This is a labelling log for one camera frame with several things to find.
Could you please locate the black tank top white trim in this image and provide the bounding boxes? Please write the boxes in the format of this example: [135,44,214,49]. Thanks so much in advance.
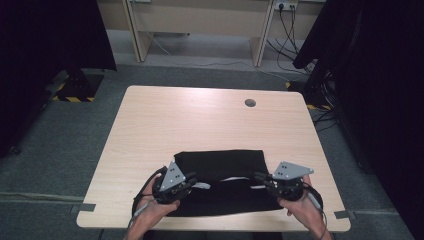
[164,149,284,218]

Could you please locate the person's right hand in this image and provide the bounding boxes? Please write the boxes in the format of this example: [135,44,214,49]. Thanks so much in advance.
[278,175,326,231]

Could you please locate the white wall socket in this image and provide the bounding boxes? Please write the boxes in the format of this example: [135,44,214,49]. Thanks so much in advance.
[273,0,299,11]

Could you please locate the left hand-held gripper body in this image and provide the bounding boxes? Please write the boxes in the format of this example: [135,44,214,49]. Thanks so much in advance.
[152,160,195,205]

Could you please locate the grey tape strip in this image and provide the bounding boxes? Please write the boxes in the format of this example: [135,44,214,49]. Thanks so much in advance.
[69,203,97,214]
[334,209,357,221]

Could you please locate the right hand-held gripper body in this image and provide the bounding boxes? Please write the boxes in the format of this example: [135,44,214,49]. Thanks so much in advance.
[265,161,315,202]

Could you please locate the dark stand base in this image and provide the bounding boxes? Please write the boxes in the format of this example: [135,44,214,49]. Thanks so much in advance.
[288,71,336,108]

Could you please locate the black curtain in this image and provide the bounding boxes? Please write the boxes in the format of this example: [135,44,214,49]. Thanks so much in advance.
[0,0,118,158]
[293,0,424,240]

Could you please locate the beige wooden desk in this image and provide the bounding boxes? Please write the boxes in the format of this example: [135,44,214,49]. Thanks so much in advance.
[97,0,328,68]

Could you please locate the black power cable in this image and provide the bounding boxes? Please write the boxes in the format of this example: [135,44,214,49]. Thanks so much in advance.
[266,4,313,75]
[278,4,300,55]

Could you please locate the white floor cable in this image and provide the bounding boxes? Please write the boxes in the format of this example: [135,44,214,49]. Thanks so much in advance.
[145,31,293,83]

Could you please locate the person's left hand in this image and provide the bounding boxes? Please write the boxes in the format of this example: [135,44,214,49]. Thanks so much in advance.
[128,191,181,234]

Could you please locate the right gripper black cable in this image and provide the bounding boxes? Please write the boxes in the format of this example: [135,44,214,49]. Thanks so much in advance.
[301,181,330,240]

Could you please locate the black stand base striped tape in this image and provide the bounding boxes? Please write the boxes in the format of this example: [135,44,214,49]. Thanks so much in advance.
[52,68,105,103]

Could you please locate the black floor cable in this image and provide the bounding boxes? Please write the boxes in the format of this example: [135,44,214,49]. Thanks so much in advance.
[312,108,339,133]

